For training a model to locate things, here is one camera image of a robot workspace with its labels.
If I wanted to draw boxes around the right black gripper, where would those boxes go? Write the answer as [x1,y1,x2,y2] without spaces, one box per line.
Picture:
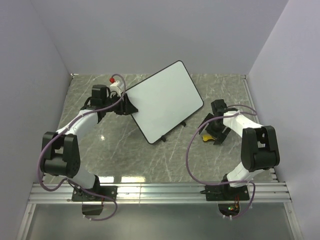
[198,113,232,145]

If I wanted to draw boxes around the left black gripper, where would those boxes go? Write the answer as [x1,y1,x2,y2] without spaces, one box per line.
[103,92,138,116]

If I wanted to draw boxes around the yellow bone-shaped eraser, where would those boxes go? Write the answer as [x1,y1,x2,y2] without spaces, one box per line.
[202,134,216,143]

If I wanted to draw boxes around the white whiteboard black frame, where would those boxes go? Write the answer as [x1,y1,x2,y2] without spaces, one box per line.
[126,60,204,144]

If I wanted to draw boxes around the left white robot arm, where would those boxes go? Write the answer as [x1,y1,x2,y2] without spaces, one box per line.
[37,81,138,201]

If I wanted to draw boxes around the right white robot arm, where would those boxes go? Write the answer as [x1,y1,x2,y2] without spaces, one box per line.
[202,99,280,201]

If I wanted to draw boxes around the left black whiteboard foot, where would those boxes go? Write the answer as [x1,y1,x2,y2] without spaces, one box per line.
[160,135,167,142]

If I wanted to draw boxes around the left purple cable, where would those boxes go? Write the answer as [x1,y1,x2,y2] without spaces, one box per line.
[37,73,126,221]

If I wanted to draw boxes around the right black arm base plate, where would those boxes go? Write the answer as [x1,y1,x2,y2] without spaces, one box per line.
[200,184,250,202]

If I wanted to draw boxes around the aluminium mounting rail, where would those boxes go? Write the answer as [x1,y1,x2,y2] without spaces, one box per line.
[28,182,292,205]

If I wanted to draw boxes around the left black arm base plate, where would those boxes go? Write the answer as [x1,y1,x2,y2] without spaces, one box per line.
[71,185,118,202]

